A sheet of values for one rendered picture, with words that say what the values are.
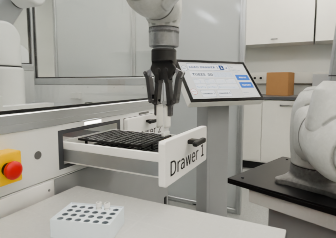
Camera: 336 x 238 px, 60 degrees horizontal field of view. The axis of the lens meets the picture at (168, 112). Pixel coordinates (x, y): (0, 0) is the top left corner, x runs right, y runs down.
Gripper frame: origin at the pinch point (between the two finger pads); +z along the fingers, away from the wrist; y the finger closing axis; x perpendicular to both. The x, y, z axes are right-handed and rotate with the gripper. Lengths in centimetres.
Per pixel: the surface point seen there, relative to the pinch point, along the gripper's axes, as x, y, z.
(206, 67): -89, 18, -19
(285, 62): -349, -2, -37
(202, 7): -151, 44, -70
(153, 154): 17.9, -6.6, 7.0
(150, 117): -28.9, 21.3, 4.6
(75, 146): 17.9, 18.5, 7.9
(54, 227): 39.6, 3.3, 18.0
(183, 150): 9.0, -10.8, 7.5
